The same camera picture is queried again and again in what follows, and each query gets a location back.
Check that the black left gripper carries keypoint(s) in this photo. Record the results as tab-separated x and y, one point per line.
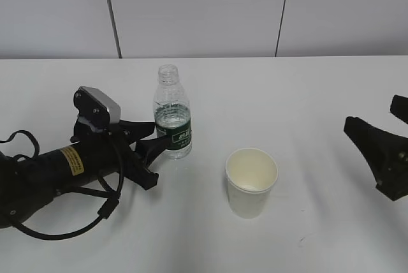
110	150

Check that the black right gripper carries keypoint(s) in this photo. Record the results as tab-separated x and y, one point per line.
385	153

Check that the clear water bottle green label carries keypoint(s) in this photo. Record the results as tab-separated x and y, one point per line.
172	112

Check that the white paper cup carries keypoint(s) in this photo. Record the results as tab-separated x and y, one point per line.
251	174

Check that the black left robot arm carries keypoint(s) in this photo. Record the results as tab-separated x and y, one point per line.
30	183

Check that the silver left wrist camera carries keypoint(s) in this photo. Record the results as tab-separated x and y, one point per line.
96	110

